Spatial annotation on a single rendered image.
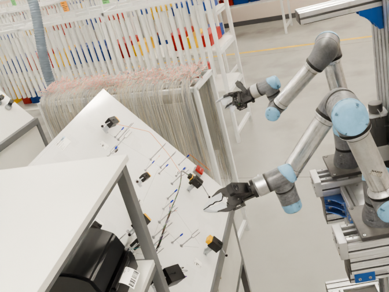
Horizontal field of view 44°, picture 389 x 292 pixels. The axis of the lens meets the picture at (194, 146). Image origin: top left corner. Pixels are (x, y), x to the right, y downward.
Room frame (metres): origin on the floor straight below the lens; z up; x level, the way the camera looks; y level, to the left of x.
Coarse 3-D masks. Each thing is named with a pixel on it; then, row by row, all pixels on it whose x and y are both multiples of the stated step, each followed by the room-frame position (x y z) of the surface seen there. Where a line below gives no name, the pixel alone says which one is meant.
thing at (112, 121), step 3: (111, 117) 2.40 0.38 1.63; (114, 117) 2.41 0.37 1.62; (108, 120) 2.38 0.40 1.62; (111, 120) 2.38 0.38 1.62; (114, 120) 2.39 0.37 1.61; (117, 120) 2.40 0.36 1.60; (105, 123) 2.38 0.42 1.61; (108, 123) 2.37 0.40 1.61; (111, 123) 2.36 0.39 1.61; (114, 123) 2.37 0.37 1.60; (117, 123) 2.40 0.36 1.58; (102, 126) 2.33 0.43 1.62; (105, 126) 2.40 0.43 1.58; (108, 126) 2.37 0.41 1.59; (111, 126) 2.37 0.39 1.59; (102, 129) 2.41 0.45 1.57; (105, 129) 2.40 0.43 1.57; (108, 129) 2.41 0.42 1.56; (105, 132) 2.40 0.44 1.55; (108, 132) 2.41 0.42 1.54
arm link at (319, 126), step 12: (324, 108) 1.60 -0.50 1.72; (312, 120) 1.65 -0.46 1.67; (324, 120) 1.60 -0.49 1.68; (312, 132) 1.62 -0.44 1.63; (324, 132) 1.61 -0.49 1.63; (300, 144) 1.64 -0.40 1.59; (312, 144) 1.61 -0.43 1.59; (288, 156) 1.67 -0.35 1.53; (300, 156) 1.62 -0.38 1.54; (300, 168) 1.63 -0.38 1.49
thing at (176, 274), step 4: (176, 264) 1.65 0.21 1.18; (164, 268) 1.61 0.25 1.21; (168, 268) 1.61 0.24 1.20; (172, 268) 1.62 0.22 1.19; (176, 268) 1.63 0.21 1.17; (180, 268) 1.65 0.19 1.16; (164, 272) 1.60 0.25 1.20; (168, 272) 1.59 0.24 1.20; (172, 272) 1.60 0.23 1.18; (176, 272) 1.61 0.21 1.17; (180, 272) 1.63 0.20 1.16; (168, 276) 1.58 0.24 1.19; (172, 276) 1.58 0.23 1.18; (176, 276) 1.60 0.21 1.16; (180, 276) 1.61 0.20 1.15; (184, 276) 1.62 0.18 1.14; (168, 280) 1.57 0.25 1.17; (172, 280) 1.57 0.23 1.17; (176, 280) 1.58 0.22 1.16; (180, 280) 1.61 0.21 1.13; (152, 284) 1.66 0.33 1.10; (168, 284) 1.57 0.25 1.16; (172, 284) 1.59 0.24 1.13
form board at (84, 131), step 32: (96, 96) 2.64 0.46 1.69; (64, 128) 2.25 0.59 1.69; (96, 128) 2.39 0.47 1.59; (128, 128) 2.55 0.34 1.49; (32, 160) 1.95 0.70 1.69; (64, 160) 2.05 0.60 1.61; (128, 160) 2.30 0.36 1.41; (160, 160) 2.46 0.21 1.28; (160, 192) 2.22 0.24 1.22; (192, 192) 2.36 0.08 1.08; (128, 224) 1.90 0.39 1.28; (160, 224) 2.01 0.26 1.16; (192, 224) 2.13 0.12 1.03; (224, 224) 2.27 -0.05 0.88; (160, 256) 1.83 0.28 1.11; (192, 256) 1.93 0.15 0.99; (192, 288) 1.75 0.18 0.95
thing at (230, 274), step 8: (232, 224) 2.51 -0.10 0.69; (232, 232) 2.47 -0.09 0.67; (232, 240) 2.43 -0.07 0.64; (232, 248) 2.39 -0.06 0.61; (232, 256) 2.35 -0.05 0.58; (240, 256) 2.51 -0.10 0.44; (224, 264) 2.17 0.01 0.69; (232, 264) 2.31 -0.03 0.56; (240, 264) 2.47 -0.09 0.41; (224, 272) 2.14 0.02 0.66; (232, 272) 2.27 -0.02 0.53; (224, 280) 2.10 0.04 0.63; (232, 280) 2.23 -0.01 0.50; (224, 288) 2.07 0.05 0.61; (232, 288) 2.20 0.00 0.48
